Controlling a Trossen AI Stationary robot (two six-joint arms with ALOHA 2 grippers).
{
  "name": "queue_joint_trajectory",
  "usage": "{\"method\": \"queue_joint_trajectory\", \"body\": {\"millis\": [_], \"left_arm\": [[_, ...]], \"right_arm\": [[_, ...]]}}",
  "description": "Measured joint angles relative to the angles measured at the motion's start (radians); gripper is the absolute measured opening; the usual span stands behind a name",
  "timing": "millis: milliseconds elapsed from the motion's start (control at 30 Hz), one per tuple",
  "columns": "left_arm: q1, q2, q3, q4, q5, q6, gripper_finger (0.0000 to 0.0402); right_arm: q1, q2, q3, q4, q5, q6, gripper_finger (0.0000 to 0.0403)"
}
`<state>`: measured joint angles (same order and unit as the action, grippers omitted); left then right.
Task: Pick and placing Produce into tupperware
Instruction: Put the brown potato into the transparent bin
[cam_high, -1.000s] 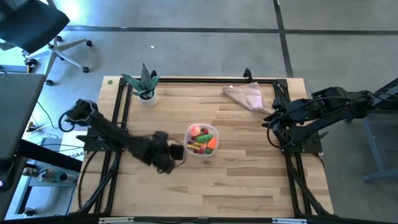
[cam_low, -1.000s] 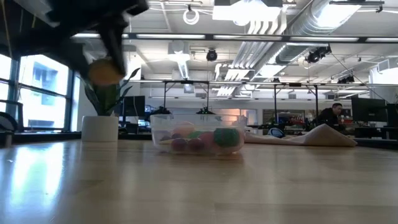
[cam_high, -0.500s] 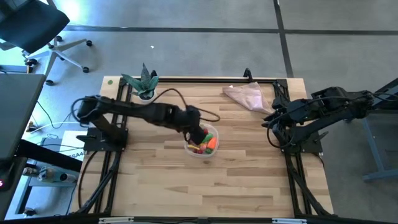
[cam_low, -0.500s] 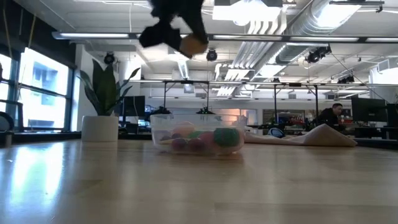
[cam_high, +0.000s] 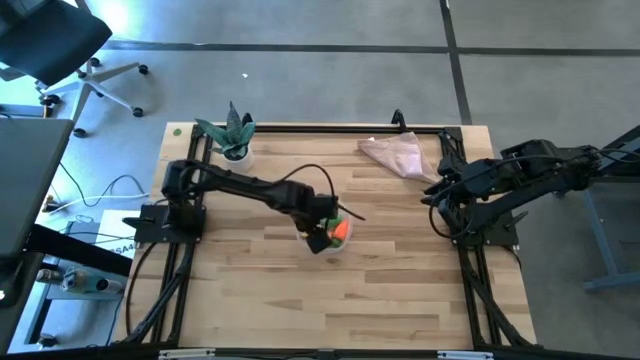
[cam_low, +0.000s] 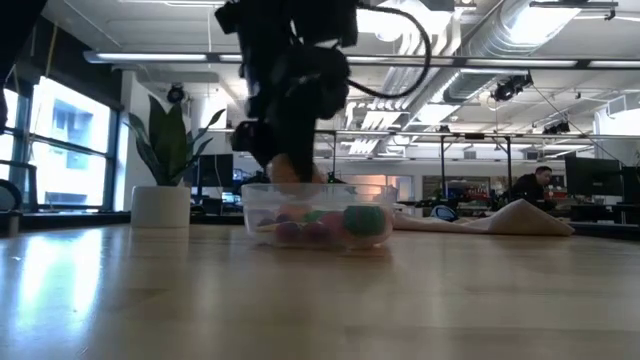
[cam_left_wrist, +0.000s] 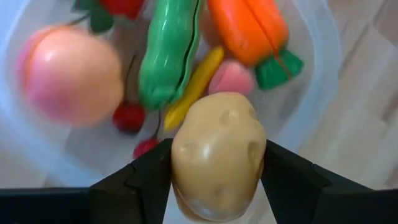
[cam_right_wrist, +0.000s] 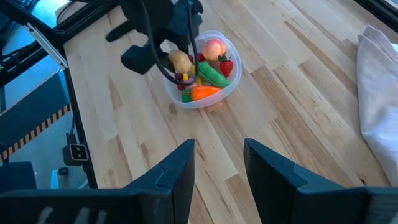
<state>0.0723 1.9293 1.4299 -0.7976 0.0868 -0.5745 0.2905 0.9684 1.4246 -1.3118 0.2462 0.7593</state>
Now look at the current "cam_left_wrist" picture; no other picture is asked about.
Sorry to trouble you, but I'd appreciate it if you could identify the orange toy carrot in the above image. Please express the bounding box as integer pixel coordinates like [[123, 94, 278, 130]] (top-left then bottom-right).
[[206, 0, 305, 91]]

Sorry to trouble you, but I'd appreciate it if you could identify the tan toy potato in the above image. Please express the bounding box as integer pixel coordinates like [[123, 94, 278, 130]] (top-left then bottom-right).
[[170, 91, 267, 222]]

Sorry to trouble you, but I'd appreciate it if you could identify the slim yellow toy vegetable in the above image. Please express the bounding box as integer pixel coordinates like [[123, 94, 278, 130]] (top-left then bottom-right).
[[164, 45, 225, 131]]

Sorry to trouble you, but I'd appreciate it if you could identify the red toy cherry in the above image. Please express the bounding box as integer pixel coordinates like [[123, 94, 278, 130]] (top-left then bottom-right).
[[132, 108, 164, 160], [112, 54, 146, 134]]

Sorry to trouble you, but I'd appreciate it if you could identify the small pink toy fruit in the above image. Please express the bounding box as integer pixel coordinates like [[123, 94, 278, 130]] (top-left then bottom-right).
[[207, 58, 256, 96]]

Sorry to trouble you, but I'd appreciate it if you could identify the clear plastic tupperware container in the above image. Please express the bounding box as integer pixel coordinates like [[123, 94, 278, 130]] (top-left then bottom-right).
[[0, 0, 343, 194]]

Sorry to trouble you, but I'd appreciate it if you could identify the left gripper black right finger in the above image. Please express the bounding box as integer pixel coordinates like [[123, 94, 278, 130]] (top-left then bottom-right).
[[260, 139, 374, 224]]

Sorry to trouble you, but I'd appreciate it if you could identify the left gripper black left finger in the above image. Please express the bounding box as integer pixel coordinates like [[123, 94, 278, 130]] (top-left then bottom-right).
[[90, 138, 174, 224]]

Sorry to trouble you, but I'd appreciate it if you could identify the red toy strawberry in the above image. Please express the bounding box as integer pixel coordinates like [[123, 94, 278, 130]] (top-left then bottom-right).
[[72, 0, 146, 34]]

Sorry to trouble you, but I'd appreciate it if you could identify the pink orange toy peach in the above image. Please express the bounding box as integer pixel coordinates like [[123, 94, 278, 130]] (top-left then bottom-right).
[[17, 25, 124, 128]]

